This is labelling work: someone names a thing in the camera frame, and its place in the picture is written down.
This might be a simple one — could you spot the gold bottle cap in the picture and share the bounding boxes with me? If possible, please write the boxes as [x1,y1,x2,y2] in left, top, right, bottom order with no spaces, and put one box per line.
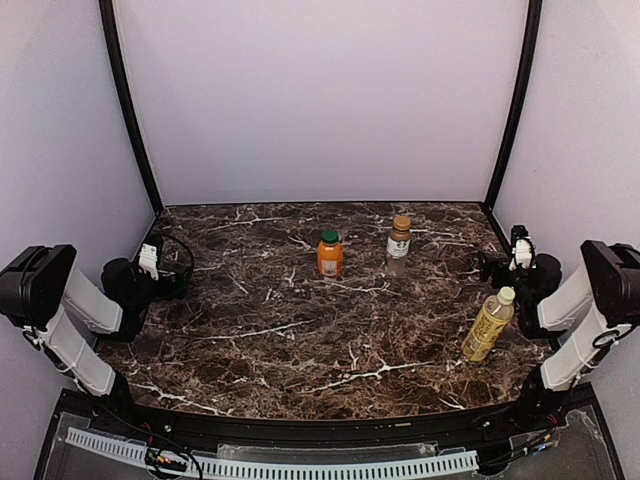
[393,216,411,231]

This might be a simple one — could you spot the black front rail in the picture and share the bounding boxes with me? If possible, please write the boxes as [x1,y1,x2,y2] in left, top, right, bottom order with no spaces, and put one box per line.
[94,399,551,451]

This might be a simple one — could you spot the black frame post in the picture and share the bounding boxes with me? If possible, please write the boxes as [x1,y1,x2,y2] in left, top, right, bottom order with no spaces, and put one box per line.
[98,0,164,216]
[483,0,543,214]

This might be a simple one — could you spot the orange juice bottle green cap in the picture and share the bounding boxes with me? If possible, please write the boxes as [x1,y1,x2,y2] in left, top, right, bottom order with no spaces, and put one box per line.
[316,229,345,279]

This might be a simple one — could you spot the black left frame post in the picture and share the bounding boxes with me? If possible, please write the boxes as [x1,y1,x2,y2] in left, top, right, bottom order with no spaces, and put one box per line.
[98,0,164,216]

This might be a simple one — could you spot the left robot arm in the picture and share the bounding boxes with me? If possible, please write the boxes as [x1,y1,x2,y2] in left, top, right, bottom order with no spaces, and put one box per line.
[1,243,194,402]

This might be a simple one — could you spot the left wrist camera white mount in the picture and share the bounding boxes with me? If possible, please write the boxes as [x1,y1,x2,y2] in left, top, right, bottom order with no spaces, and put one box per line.
[138,243,159,281]

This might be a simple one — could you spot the yellow tea bottle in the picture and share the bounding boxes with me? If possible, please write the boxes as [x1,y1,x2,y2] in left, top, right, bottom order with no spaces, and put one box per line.
[461,291,515,362]

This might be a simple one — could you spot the black right frame post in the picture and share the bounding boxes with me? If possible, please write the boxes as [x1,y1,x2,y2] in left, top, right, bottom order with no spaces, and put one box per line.
[483,0,543,214]

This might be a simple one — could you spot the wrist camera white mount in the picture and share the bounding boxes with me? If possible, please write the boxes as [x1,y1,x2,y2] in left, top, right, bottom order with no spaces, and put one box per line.
[509,225,535,271]
[138,243,159,281]

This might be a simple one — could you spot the white slotted cable duct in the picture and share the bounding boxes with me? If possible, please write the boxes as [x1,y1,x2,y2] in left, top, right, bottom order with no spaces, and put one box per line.
[65,427,479,479]

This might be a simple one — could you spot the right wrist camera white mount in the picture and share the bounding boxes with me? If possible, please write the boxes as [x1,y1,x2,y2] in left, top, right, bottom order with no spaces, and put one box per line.
[509,225,535,271]

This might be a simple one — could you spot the cream bottle cap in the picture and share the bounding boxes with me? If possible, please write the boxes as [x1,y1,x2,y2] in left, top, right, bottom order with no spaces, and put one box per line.
[496,287,516,305]

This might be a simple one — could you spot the clear coffee bottle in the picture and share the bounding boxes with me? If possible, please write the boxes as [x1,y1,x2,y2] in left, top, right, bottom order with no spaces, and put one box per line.
[385,225,411,277]

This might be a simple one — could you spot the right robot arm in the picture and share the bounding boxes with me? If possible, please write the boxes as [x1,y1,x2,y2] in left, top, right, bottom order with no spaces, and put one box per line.
[478,237,639,430]

